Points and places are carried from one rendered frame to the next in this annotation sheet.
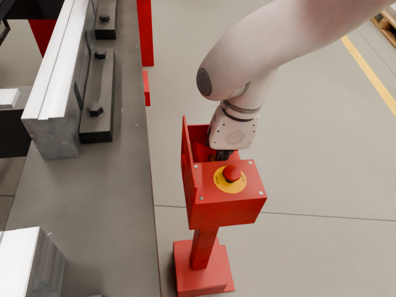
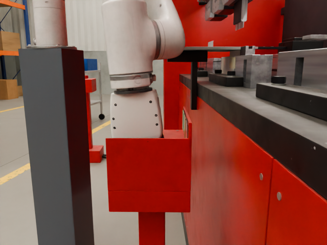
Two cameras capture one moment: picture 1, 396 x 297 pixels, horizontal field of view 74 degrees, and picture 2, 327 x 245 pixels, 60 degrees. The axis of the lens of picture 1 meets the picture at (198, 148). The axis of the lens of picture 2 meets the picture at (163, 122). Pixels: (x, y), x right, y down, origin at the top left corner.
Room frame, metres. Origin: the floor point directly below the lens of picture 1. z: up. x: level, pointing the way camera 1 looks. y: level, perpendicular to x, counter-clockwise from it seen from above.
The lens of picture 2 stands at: (0.97, 0.12, 0.95)
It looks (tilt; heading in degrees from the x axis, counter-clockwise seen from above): 12 degrees down; 194
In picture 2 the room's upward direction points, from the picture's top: straight up
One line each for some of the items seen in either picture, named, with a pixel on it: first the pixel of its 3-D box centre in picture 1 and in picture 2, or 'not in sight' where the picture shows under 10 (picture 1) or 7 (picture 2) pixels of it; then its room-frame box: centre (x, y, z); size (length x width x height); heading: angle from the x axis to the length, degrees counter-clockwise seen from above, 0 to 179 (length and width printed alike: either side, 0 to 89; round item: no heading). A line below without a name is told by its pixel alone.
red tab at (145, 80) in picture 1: (146, 88); not in sight; (0.89, 0.24, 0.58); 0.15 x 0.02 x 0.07; 16
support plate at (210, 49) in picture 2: not in sight; (197, 49); (-0.10, -0.02, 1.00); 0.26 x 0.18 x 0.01; 106
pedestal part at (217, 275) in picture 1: (204, 266); not in sight; (0.39, -0.09, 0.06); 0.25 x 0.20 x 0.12; 103
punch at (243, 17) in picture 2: not in sight; (240, 15); (-0.14, 0.12, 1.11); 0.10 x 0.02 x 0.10; 16
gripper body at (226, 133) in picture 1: (233, 124); (135, 113); (0.44, -0.07, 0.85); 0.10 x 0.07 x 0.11; 104
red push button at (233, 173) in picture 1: (230, 175); not in sight; (0.34, -0.08, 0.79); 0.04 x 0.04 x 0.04
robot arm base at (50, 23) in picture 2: not in sight; (50, 25); (-0.07, -0.61, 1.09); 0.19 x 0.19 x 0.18
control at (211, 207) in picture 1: (219, 170); (151, 152); (0.39, -0.06, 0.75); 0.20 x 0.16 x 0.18; 13
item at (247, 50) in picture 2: not in sight; (241, 51); (-0.10, 0.13, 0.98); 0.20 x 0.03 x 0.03; 16
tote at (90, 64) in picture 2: not in sight; (78, 64); (-3.17, -2.35, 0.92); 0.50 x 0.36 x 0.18; 93
